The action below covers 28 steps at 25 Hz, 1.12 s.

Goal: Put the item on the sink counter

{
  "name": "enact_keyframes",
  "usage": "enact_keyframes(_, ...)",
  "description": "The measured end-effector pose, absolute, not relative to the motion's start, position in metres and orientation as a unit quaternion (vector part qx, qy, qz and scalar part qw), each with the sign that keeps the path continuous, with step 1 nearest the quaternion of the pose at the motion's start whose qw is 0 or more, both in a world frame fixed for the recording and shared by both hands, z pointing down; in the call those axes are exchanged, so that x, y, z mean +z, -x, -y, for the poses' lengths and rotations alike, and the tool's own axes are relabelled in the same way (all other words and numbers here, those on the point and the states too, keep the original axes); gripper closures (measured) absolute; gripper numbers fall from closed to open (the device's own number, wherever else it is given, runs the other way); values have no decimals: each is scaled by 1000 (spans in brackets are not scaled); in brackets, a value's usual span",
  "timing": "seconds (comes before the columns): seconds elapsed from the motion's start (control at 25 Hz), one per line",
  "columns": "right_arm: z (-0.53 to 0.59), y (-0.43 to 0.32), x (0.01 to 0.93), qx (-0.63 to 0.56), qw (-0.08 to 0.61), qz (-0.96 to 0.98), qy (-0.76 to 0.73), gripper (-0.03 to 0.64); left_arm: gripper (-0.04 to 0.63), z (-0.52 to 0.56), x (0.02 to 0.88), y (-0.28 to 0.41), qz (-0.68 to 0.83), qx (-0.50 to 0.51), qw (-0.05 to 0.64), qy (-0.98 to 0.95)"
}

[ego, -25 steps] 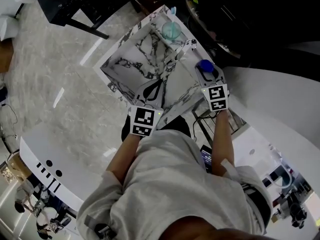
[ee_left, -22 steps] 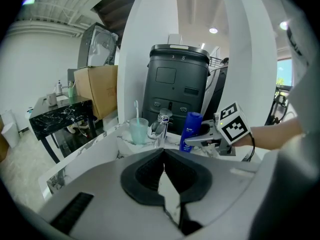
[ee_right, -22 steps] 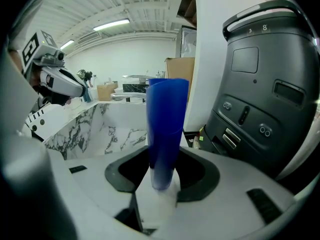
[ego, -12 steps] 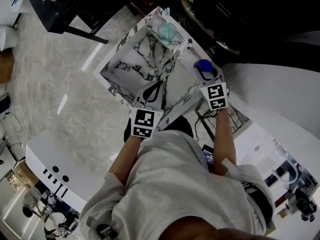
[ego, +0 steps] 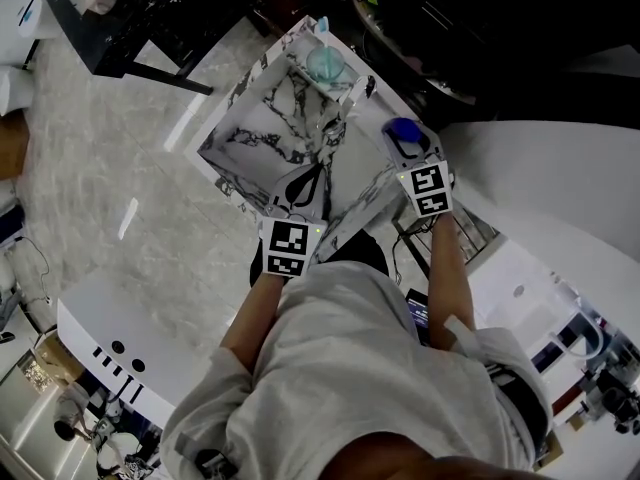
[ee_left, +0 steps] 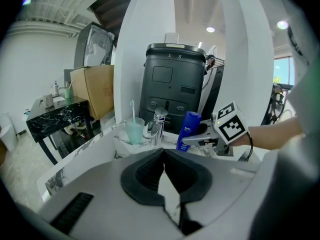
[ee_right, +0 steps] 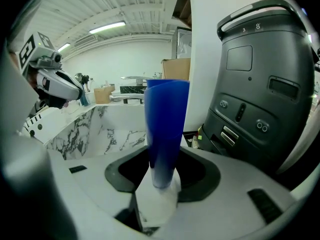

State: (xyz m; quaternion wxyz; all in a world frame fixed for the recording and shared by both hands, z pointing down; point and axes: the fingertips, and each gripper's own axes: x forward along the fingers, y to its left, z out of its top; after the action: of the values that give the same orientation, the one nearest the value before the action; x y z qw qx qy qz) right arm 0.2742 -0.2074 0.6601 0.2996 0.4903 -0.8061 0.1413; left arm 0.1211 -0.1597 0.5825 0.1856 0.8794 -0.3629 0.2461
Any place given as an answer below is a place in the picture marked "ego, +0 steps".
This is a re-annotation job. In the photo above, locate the black floor cable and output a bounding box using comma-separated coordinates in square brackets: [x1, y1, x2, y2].
[8, 235, 52, 305]

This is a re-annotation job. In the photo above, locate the brown box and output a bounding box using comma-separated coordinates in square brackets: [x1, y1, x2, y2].
[0, 111, 32, 180]

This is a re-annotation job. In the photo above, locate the person's right forearm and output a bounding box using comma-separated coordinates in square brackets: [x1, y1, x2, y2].
[423, 212, 480, 355]

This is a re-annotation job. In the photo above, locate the white round device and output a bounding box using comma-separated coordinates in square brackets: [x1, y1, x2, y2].
[8, 0, 65, 40]

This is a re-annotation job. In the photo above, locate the teal glass cup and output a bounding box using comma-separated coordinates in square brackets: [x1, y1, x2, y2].
[305, 45, 347, 84]

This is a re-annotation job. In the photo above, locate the person's left forearm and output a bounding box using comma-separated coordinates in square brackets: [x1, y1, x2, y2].
[218, 269, 292, 375]

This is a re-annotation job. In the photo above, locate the black speckled table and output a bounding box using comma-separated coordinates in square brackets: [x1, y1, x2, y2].
[43, 0, 262, 97]

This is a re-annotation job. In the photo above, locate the chrome faucet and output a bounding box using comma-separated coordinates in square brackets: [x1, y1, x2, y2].
[316, 74, 378, 142]

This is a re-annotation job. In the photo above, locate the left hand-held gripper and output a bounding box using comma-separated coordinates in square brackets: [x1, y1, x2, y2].
[256, 162, 330, 281]

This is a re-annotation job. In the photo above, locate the blue plastic tube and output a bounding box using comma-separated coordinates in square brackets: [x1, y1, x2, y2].
[381, 116, 421, 145]

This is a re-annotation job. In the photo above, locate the white curved faucet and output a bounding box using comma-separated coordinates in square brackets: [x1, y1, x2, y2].
[548, 312, 605, 363]

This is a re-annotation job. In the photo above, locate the white panel with black slots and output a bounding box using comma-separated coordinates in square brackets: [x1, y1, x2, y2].
[55, 272, 227, 430]

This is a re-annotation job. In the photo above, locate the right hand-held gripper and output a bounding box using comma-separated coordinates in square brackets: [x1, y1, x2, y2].
[381, 123, 456, 219]

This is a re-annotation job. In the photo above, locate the person's face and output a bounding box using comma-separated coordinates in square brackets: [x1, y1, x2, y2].
[319, 430, 567, 480]

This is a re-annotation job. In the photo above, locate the person's grey shirt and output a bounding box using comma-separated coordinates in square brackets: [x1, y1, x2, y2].
[159, 260, 555, 480]

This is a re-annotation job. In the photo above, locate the dark tablet screen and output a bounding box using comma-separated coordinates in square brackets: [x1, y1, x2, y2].
[403, 287, 432, 330]

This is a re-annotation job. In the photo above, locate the pink cup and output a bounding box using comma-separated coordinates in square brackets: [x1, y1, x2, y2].
[81, 0, 119, 17]

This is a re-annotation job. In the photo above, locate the marble pattern sink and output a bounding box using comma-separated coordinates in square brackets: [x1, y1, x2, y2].
[196, 15, 459, 269]

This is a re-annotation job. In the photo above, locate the metal sink stand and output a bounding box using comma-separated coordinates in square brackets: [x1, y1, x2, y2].
[392, 202, 502, 270]

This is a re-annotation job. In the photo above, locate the black office chair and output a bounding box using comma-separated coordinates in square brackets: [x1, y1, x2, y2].
[583, 366, 640, 435]

